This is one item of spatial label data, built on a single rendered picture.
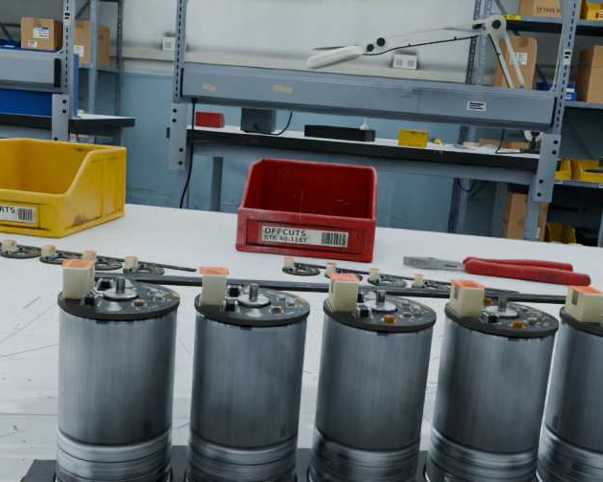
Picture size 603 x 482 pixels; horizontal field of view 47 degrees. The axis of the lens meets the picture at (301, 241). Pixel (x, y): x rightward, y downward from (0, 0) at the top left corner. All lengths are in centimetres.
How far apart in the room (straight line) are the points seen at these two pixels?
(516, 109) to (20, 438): 237
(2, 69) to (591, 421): 270
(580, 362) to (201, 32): 463
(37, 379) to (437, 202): 443
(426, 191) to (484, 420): 449
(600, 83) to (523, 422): 424
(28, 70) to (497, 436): 265
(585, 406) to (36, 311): 26
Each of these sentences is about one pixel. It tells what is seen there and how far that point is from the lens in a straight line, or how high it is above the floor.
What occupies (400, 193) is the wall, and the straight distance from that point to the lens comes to 463.
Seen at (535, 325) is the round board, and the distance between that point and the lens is 16.
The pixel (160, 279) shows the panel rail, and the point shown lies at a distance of 17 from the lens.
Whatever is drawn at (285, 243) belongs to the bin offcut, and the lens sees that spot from 50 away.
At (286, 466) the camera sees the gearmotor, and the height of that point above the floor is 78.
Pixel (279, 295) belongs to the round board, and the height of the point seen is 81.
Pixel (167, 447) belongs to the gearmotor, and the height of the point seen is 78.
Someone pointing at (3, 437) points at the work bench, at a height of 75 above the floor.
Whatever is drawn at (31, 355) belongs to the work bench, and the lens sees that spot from 30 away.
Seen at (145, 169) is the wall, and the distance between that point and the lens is 484.
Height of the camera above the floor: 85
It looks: 11 degrees down
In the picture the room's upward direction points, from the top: 5 degrees clockwise
